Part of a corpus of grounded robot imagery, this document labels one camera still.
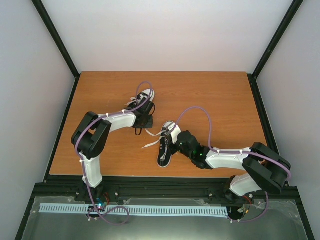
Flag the white lace of sneaker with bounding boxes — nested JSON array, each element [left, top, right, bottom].
[[125, 92, 148, 106], [142, 121, 174, 163]]

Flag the black canvas sneaker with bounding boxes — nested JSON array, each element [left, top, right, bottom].
[[124, 88, 155, 112], [157, 131, 173, 168]]

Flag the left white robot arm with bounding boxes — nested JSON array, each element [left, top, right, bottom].
[[71, 99, 156, 202]]

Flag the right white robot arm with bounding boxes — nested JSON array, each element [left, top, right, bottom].
[[170, 130, 291, 197]]

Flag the green lit circuit board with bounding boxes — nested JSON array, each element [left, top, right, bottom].
[[96, 192, 110, 211]]

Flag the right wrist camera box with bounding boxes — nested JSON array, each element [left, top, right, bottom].
[[168, 122, 182, 144]]

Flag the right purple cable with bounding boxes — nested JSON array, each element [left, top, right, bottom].
[[169, 106, 292, 224]]

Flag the black aluminium frame rail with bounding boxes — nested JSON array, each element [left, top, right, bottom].
[[32, 174, 301, 208]]

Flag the right black frame post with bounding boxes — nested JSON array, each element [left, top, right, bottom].
[[251, 0, 305, 78]]

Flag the black frame post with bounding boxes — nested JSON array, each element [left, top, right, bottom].
[[31, 0, 81, 79], [251, 0, 305, 78]]

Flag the light blue slotted cable duct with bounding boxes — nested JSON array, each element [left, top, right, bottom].
[[38, 203, 228, 218]]

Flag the left black frame post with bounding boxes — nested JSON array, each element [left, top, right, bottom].
[[31, 0, 81, 79]]

